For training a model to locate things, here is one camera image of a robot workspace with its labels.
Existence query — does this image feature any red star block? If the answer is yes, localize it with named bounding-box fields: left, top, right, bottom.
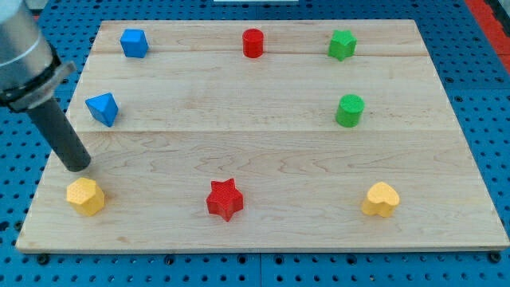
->
left=206, top=179, right=244, bottom=222

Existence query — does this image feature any blue triangle block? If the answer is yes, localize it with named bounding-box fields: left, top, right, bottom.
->
left=85, top=92, right=119, bottom=128

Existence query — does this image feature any yellow hexagon block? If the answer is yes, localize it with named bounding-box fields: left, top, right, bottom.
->
left=66, top=177, right=105, bottom=216

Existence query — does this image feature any red cylinder block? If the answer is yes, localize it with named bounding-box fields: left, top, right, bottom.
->
left=242, top=28, right=265, bottom=58

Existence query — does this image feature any green cylinder block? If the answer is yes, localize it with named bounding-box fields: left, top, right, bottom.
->
left=335, top=94, right=365, bottom=128

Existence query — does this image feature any yellow heart block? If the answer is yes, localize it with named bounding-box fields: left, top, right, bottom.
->
left=361, top=182, right=400, bottom=218

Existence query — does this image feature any wooden board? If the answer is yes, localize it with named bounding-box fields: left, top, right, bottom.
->
left=17, top=20, right=509, bottom=254

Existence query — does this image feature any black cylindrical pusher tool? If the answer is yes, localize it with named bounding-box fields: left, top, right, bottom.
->
left=27, top=98, right=91, bottom=172

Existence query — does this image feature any green star block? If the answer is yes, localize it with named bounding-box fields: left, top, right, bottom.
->
left=328, top=29, right=357, bottom=61

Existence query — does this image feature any blue cube block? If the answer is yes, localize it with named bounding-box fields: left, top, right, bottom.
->
left=120, top=29, right=148, bottom=58

